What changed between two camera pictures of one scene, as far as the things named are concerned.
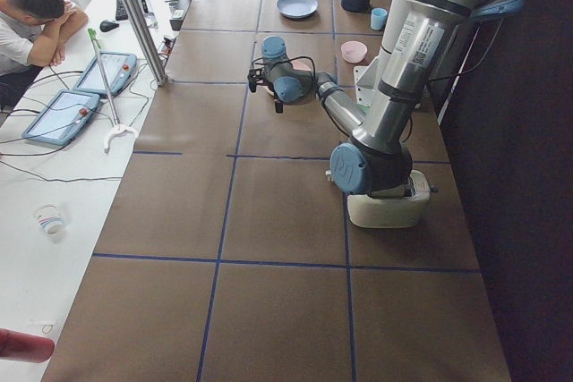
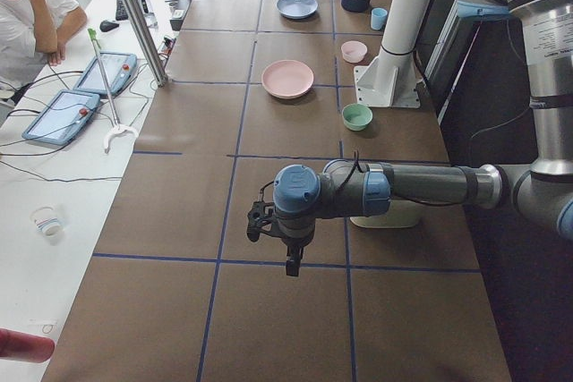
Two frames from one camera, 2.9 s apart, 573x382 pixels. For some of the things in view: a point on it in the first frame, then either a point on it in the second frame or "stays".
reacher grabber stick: x=117 y=127 stays
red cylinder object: x=25 y=348 stays
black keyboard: x=121 y=13 stays
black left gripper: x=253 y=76 to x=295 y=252
